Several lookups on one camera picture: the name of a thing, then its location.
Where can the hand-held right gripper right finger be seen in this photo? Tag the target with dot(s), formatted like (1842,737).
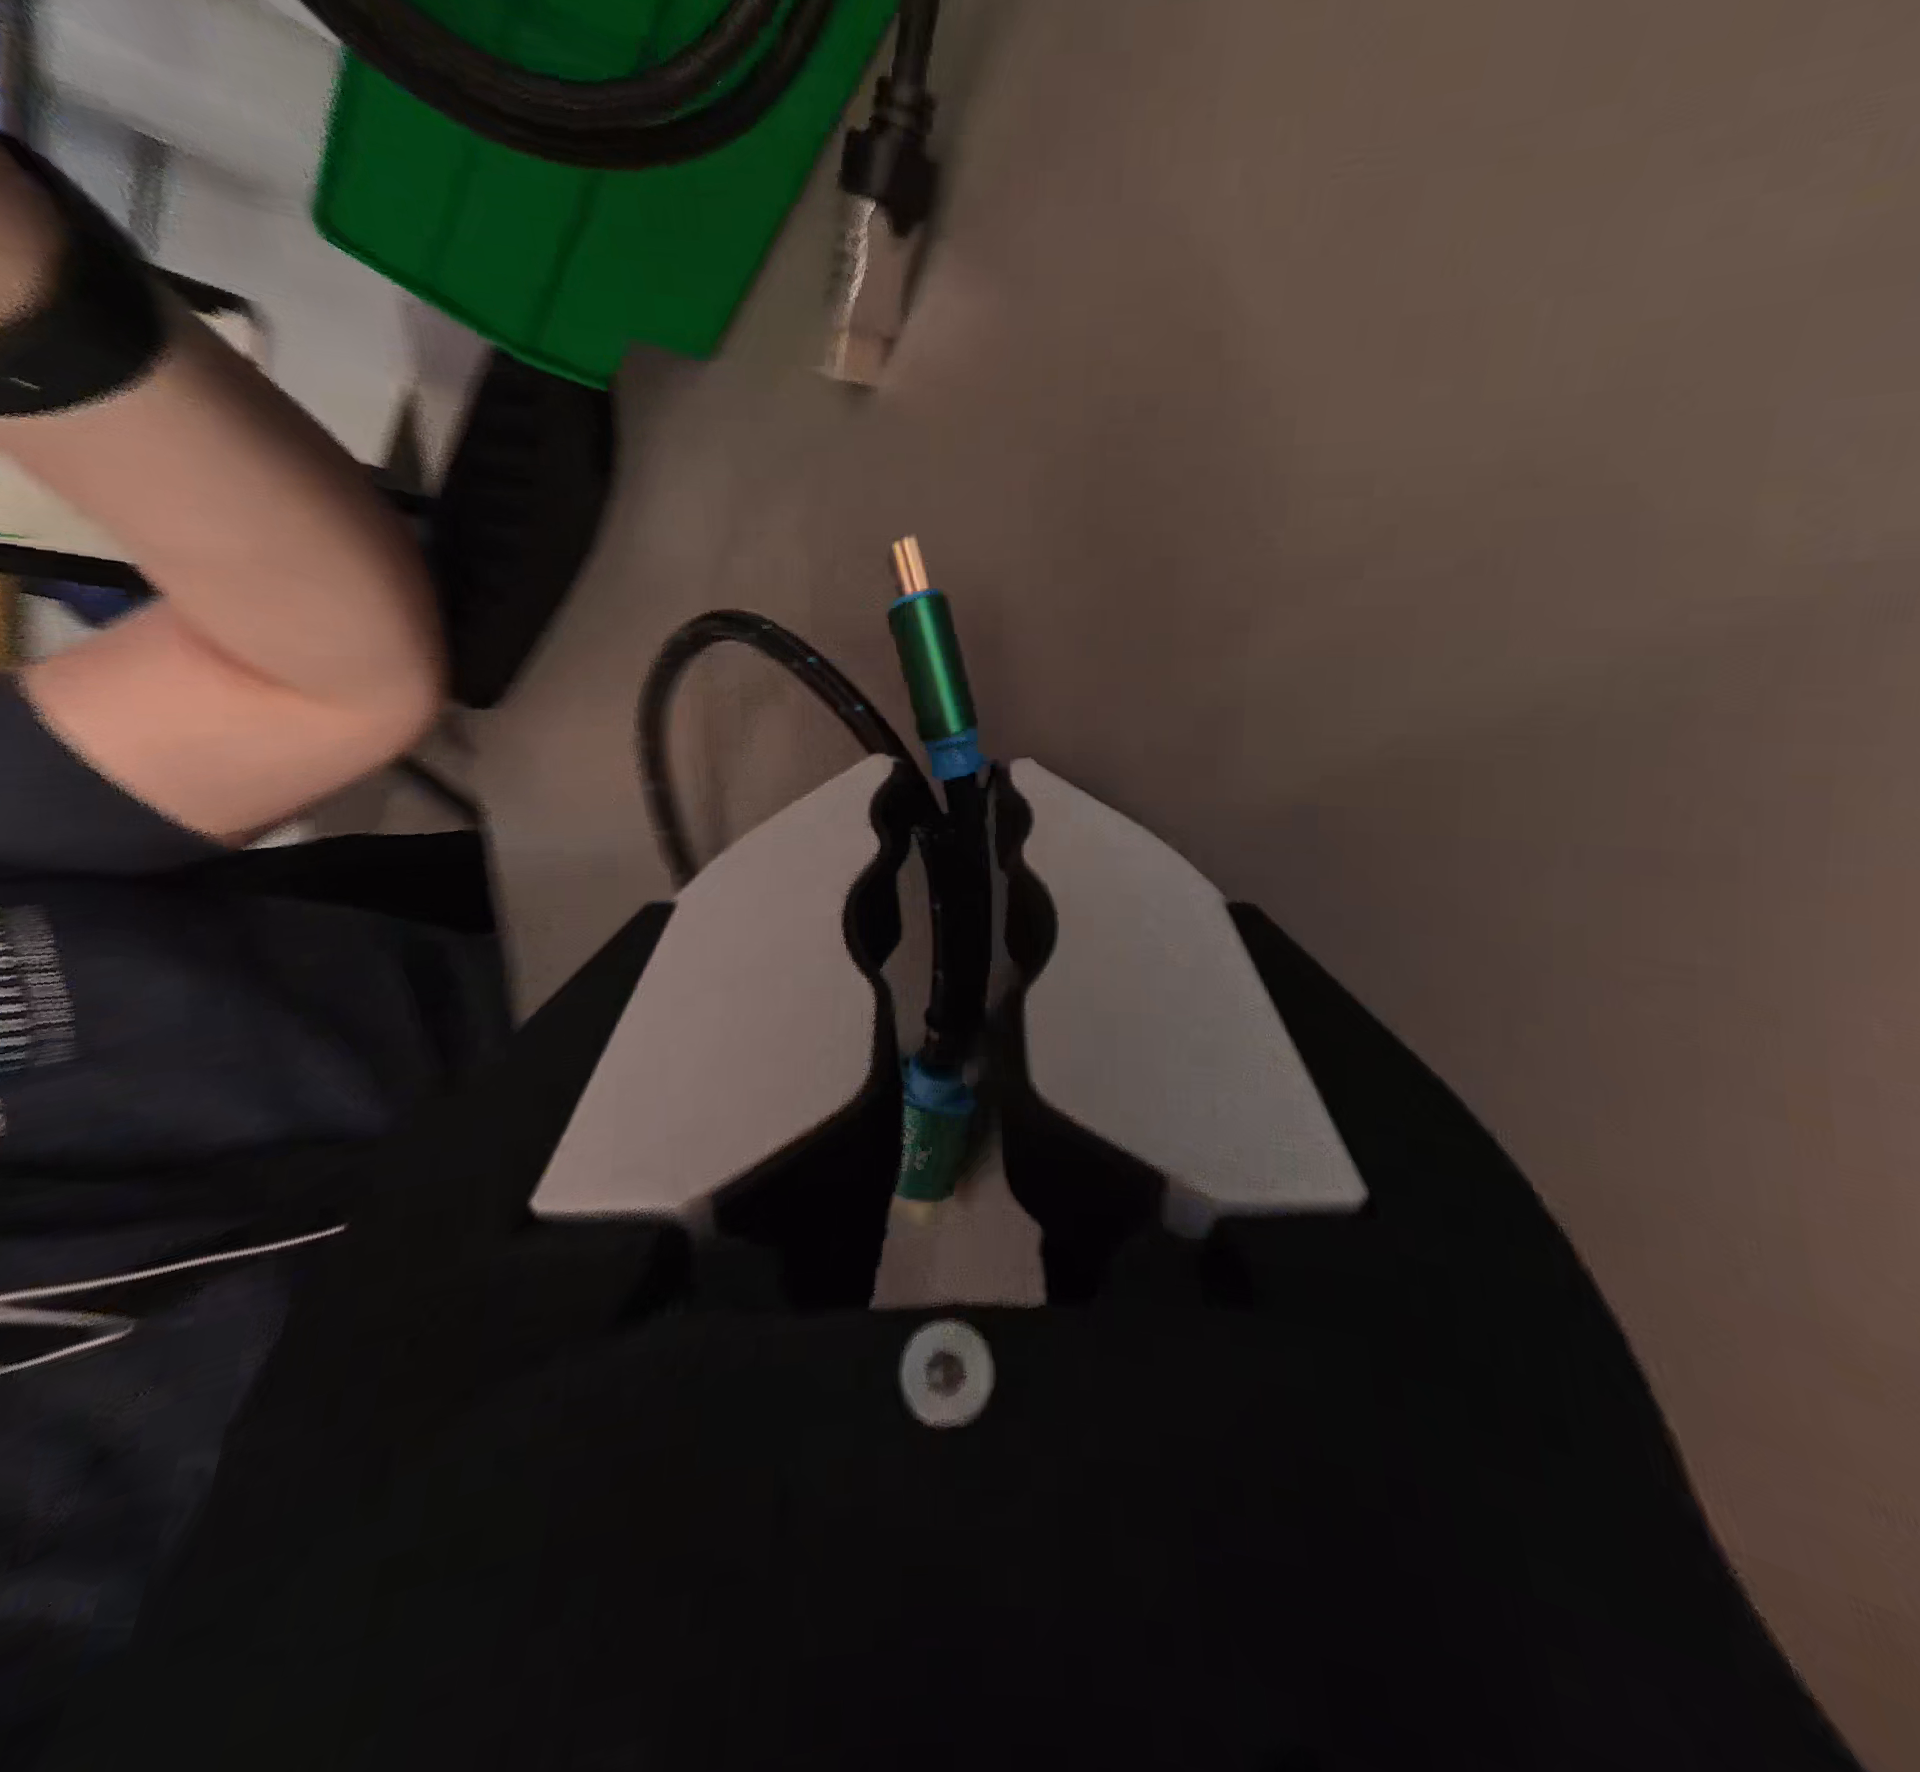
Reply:
(1180,1057)

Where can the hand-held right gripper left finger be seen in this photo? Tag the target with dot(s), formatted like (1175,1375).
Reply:
(709,1057)

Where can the green plastic bin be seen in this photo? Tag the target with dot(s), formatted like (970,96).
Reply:
(607,187)

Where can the person's left forearm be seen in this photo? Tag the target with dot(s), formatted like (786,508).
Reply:
(212,543)

